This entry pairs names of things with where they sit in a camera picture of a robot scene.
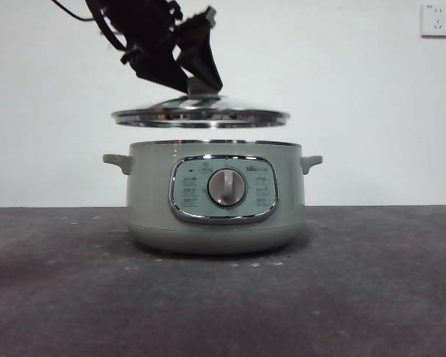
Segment glass lid with green knob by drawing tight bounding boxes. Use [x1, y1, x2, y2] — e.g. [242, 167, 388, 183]
[110, 77, 289, 129]

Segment thin black cable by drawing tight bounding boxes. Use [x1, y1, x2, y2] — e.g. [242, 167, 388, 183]
[51, 0, 94, 22]

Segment white wall socket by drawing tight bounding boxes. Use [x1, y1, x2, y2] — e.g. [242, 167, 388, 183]
[421, 3, 446, 39]

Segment thick black cable loop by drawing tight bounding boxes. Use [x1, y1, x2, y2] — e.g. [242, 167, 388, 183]
[95, 4, 130, 52]

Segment pale green electric pot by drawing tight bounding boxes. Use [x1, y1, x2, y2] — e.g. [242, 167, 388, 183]
[102, 139, 324, 256]

